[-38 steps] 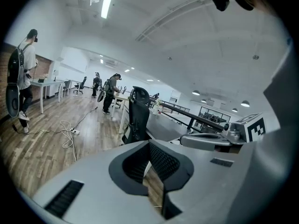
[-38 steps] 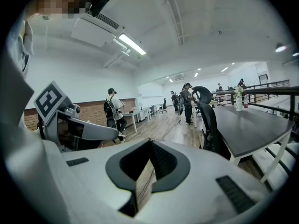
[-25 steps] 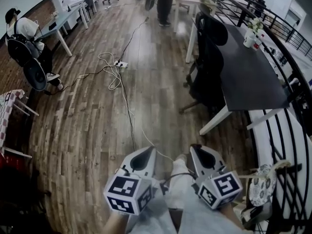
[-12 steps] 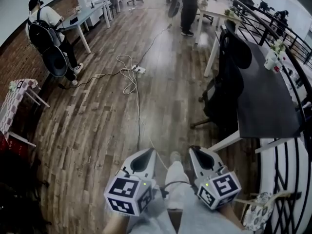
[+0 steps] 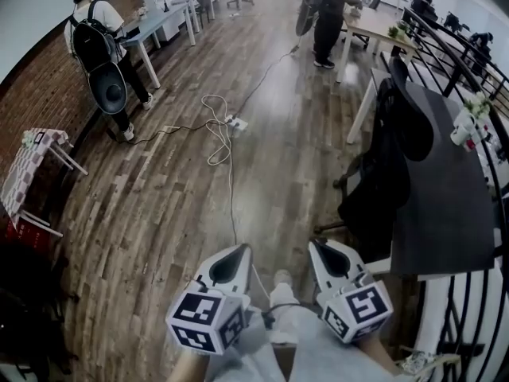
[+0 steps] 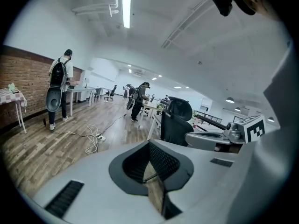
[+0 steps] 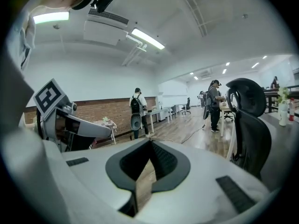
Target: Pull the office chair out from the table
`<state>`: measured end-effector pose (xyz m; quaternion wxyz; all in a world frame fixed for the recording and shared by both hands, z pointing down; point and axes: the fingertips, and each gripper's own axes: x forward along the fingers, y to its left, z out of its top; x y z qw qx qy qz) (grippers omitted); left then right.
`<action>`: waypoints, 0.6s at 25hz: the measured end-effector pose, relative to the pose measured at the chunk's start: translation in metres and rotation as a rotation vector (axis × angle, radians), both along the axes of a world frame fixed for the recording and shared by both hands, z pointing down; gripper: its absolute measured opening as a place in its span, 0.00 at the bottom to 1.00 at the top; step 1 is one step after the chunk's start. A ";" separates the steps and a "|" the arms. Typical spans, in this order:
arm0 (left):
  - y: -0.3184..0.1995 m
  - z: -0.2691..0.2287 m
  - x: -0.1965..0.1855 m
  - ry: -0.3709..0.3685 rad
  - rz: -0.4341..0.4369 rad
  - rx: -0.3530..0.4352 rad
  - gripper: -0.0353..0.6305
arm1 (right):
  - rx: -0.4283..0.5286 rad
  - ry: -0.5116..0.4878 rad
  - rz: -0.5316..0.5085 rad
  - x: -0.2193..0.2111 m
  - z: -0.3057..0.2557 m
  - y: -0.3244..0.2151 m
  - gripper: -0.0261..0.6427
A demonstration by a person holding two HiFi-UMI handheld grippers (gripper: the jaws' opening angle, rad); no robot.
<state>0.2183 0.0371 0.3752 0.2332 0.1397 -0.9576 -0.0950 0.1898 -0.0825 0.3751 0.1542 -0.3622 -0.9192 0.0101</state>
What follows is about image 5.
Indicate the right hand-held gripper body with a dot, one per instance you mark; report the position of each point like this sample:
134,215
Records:
350,293

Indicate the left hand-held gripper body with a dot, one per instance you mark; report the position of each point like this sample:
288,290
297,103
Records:
214,293

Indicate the person's left forearm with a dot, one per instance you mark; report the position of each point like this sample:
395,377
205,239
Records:
187,366

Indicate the person's light shoe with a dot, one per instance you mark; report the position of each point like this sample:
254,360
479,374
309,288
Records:
283,279

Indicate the person's grey trousers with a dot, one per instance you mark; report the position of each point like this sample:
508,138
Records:
314,352

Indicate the patterned white cloth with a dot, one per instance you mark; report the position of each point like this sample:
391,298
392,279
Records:
421,362

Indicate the dark table with white legs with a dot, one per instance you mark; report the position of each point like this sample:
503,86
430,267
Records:
449,197

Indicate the white power strip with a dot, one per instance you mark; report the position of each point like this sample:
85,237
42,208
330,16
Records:
236,122

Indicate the red box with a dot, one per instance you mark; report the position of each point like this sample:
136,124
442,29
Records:
28,235

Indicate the white mug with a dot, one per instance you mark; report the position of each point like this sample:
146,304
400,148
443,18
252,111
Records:
463,130

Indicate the checkered small table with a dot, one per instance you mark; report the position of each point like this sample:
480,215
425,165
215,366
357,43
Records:
28,165

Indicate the small white-flowered potted plant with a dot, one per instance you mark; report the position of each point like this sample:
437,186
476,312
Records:
477,104

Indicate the black metal railing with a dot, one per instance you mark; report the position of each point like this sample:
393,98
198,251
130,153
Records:
453,60

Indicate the light wooden table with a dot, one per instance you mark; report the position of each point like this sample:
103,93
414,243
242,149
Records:
378,28

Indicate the small green potted plant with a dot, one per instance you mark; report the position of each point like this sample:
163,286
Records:
397,30

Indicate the white desk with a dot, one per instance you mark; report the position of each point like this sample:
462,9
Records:
159,20

